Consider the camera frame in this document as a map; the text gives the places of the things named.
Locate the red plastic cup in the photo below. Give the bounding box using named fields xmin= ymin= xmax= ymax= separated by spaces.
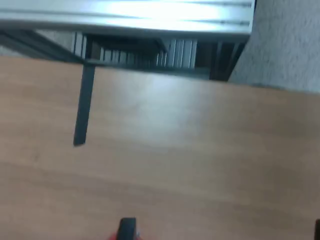
xmin=107 ymin=231 xmax=141 ymax=240

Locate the black tape strip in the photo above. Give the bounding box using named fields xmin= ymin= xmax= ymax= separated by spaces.
xmin=72 ymin=63 xmax=97 ymax=148

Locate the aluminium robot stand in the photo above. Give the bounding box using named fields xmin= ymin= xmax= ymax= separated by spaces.
xmin=0 ymin=0 xmax=256 ymax=82

